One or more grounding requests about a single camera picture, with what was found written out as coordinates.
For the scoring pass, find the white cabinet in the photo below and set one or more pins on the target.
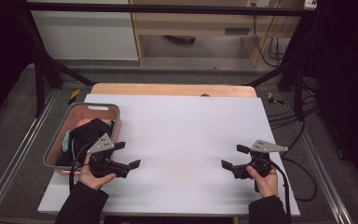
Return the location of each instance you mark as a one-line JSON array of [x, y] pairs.
[[84, 37]]

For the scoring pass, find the white power strip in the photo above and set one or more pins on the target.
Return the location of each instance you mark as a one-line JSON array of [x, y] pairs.
[[310, 3]]

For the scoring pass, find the black metal stand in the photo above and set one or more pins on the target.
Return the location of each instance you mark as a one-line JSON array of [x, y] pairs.
[[39, 87], [298, 93]]

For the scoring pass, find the black metal crossbar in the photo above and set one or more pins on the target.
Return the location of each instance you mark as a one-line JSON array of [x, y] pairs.
[[167, 8]]

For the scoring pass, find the black and green t-shirt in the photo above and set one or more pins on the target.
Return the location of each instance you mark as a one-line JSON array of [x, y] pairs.
[[87, 133]]

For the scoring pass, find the light wooden desk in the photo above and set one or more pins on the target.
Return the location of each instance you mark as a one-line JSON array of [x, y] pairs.
[[192, 25]]

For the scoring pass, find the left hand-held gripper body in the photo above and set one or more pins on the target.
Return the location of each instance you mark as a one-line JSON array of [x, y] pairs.
[[102, 146]]

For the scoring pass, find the person's left hand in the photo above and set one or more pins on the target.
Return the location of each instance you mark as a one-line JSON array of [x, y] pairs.
[[90, 182]]

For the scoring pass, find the person's right hand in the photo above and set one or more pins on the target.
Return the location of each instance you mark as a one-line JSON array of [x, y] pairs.
[[267, 185]]

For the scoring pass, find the pink basin with grey rim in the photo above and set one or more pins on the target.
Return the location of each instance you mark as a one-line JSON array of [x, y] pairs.
[[80, 116]]

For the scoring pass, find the aluminium floor rail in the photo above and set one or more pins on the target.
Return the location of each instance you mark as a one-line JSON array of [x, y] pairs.
[[332, 199], [22, 146]]

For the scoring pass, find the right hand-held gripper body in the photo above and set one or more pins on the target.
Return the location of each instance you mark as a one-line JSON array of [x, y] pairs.
[[265, 146]]

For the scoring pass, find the black curtain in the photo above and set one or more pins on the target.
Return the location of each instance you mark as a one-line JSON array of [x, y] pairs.
[[348, 77], [0, 46]]

